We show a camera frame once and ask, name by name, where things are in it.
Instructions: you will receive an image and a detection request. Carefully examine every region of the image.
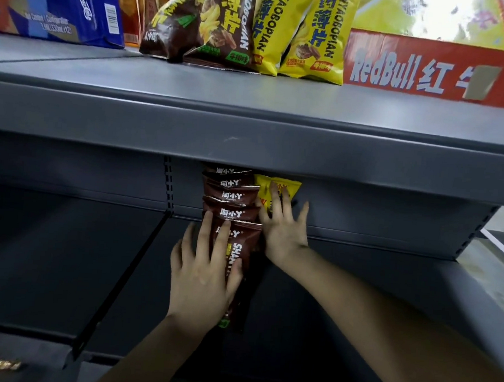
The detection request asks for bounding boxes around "yellow snack packet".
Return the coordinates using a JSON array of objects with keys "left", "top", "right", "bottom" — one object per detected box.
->
[
  {"left": 251, "top": 174, "right": 302, "bottom": 217},
  {"left": 277, "top": 0, "right": 363, "bottom": 87},
  {"left": 248, "top": 0, "right": 320, "bottom": 80}
]

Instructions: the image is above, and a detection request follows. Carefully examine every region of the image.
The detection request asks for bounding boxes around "person's right forearm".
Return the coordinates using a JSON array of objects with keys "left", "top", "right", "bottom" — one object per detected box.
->
[{"left": 269, "top": 243, "right": 504, "bottom": 382}]

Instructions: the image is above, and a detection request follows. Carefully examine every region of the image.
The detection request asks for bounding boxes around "person's right hand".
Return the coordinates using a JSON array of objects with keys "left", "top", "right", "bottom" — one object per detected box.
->
[{"left": 254, "top": 181, "right": 314, "bottom": 270}]

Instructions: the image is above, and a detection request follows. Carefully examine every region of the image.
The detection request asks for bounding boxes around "red carton with white lettering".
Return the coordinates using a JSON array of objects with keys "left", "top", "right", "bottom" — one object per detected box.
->
[{"left": 341, "top": 27, "right": 504, "bottom": 108}]

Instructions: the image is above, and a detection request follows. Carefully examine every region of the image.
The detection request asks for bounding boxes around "pack of orange drink bottles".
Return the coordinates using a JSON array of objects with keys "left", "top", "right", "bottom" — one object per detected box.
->
[{"left": 108, "top": 0, "right": 194, "bottom": 52}]

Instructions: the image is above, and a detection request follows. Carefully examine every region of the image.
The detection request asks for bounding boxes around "person's left forearm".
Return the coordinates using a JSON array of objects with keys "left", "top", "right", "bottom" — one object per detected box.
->
[{"left": 93, "top": 309, "right": 208, "bottom": 382}]

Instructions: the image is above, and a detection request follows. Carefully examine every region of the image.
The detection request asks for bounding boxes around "yellow printed carton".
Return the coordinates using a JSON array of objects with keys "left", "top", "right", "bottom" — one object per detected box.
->
[{"left": 350, "top": 0, "right": 504, "bottom": 52}]

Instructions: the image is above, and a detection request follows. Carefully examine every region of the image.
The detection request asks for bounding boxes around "person's left hand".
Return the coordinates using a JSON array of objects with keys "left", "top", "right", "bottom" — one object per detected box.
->
[{"left": 164, "top": 208, "right": 249, "bottom": 341}]

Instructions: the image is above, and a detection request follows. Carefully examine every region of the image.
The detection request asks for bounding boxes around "blue drink carton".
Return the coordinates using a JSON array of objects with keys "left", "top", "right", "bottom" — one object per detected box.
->
[{"left": 0, "top": 0, "right": 128, "bottom": 50}]

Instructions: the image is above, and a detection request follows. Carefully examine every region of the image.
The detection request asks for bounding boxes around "dark grey metal shelf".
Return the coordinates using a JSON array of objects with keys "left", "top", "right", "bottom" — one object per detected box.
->
[{"left": 0, "top": 31, "right": 504, "bottom": 382}]

